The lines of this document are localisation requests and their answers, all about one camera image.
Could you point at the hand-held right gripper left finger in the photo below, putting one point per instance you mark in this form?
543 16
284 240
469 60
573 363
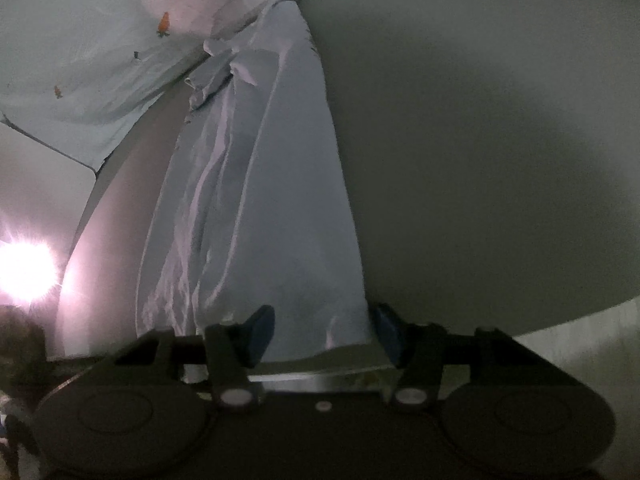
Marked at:
260 331

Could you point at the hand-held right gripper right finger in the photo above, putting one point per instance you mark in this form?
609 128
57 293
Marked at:
388 332

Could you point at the pale blue satin garment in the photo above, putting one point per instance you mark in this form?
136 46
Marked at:
280 210

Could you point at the dark blurred object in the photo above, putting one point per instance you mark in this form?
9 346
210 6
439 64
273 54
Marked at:
20 350

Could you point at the bright light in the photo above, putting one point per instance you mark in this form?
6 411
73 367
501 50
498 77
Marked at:
25 270

